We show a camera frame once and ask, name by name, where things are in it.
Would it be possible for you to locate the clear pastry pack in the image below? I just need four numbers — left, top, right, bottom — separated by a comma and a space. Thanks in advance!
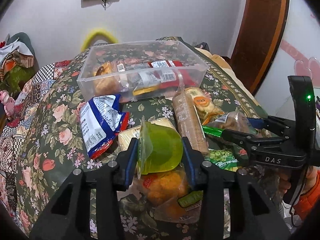
206, 111, 257, 135

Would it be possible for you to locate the green pea snack packet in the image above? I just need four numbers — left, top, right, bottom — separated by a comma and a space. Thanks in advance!
204, 149, 241, 172

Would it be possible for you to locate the brown wafer biscuit pack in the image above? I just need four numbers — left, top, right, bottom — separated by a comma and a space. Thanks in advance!
172, 91, 209, 155

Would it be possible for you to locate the orange label cracker pack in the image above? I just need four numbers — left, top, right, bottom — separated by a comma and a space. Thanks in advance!
185, 87, 224, 125

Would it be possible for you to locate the orange fried snack bag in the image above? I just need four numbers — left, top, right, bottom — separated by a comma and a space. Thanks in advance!
133, 166, 203, 224

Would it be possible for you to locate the green jelly cup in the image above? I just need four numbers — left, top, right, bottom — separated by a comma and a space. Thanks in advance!
137, 120, 183, 177

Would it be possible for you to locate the pale bread block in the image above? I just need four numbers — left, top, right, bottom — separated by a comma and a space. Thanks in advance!
118, 118, 175, 151

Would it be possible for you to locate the red white snack packet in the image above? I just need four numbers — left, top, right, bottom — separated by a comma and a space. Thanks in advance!
148, 60, 196, 89

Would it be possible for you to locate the white blue snack bag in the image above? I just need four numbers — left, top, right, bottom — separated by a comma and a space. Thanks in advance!
80, 94, 130, 159

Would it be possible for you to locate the brown cake square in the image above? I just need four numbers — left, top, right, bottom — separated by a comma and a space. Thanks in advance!
94, 61, 119, 96

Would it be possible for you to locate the clear plastic storage box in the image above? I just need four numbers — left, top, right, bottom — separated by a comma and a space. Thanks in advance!
77, 40, 209, 102

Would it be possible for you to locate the white sliding wardrobe door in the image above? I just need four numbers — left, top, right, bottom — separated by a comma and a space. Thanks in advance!
255, 0, 319, 120

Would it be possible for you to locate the green floral bedspread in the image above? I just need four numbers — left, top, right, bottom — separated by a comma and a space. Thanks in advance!
16, 36, 283, 240

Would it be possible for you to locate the brown wooden door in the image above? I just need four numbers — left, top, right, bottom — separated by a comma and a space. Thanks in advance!
231, 0, 290, 94

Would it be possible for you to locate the dark bag on floor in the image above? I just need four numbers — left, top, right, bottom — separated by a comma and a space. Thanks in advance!
192, 42, 210, 51

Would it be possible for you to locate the pink doll toy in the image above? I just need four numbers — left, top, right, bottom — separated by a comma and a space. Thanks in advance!
1, 90, 15, 117

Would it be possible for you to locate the patchwork checkered quilt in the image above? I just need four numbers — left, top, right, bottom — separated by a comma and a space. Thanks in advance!
1, 60, 70, 219

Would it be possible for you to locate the pile of clothes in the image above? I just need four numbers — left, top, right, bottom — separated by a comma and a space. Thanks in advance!
1, 32, 36, 98

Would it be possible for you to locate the yellow foam bed guard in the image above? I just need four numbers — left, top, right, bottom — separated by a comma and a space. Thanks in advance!
80, 28, 119, 52

